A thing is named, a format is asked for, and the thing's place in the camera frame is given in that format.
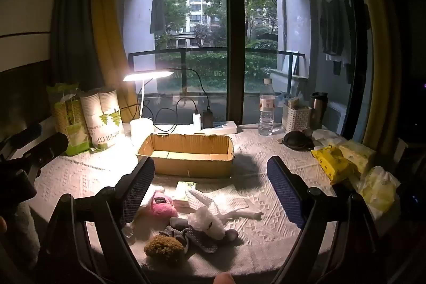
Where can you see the black window frame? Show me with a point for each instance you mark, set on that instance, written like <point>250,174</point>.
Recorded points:
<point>234,31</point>

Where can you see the grey curtain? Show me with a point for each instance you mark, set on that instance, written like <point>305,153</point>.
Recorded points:
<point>71,21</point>

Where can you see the white power strip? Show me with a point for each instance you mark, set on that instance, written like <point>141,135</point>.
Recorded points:
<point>221,128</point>

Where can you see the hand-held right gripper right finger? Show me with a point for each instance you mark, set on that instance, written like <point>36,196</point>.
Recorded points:
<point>285,194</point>

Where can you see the black balcony railing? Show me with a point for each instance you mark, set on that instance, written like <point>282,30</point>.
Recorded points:
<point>183,71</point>

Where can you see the black charger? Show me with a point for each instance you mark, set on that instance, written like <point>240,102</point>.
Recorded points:
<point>208,117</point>

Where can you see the grey gloves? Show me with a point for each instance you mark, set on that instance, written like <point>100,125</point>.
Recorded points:
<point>199,239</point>

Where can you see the yellow printed packet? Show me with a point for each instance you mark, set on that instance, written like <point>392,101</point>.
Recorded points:
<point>332,162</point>

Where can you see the white paper cup pack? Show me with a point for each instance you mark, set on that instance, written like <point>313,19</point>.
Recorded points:
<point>103,119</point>

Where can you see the white desk lamp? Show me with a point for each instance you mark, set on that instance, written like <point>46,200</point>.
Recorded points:
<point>141,129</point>

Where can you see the yellow curtain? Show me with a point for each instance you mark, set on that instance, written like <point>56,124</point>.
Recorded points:
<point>108,37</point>
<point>376,54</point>

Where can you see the cardboard box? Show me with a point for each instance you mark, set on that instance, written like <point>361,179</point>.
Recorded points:
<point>193,164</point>

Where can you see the black round cap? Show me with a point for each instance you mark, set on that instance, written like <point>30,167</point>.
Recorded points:
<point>297,141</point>

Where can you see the clear water bottle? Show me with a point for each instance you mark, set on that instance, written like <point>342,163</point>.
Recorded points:
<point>267,111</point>

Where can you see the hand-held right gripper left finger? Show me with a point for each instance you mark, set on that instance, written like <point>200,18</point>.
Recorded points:
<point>138,192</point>

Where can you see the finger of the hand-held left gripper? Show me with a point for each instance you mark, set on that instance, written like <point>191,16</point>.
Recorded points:
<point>50,146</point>
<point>26,135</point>

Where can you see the brown sponge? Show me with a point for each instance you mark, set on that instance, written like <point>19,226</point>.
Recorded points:
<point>163,249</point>

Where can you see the hanging dark clothes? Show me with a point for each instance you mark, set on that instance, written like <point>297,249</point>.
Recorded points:
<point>332,27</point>

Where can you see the yellow white plastic pack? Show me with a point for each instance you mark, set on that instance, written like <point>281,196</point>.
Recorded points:
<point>379,189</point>

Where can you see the pale yellow tissue pack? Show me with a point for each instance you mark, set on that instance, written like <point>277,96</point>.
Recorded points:
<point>357,154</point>

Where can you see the white embossed tablecloth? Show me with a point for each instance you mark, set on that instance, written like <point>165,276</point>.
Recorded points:
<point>83,177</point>

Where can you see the person's right hand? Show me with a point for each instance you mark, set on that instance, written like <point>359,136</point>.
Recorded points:
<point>224,279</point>

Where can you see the green paper cup pack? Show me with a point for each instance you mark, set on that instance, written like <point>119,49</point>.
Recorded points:
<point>68,119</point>

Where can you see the dark steel tumbler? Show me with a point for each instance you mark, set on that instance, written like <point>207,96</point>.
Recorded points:
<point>318,111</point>

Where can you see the white charger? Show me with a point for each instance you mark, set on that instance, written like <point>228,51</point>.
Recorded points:
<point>196,121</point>

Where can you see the crumpled white plastic bag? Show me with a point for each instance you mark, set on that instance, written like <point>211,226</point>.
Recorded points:
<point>206,222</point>

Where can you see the pink plush toy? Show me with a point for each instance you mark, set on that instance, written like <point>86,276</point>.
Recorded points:
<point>161,204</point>

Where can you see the cartoon print tissue pack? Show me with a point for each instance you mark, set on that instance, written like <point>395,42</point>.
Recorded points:
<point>184,196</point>

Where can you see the white perforated basket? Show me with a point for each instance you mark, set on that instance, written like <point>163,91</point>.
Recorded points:
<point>296,119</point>

